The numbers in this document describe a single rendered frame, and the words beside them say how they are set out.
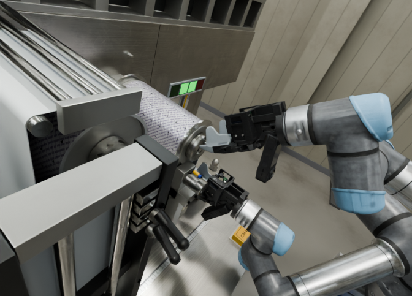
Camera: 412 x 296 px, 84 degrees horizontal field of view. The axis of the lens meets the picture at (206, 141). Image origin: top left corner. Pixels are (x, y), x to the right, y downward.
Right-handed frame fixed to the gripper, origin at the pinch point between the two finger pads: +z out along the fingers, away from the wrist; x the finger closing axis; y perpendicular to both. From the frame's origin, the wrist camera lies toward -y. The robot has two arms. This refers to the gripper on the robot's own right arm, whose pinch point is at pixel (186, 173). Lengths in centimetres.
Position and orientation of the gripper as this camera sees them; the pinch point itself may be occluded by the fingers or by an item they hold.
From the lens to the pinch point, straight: 74.6
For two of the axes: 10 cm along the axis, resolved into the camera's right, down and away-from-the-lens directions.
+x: -5.7, 3.3, -7.6
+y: 2.9, -7.8, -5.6
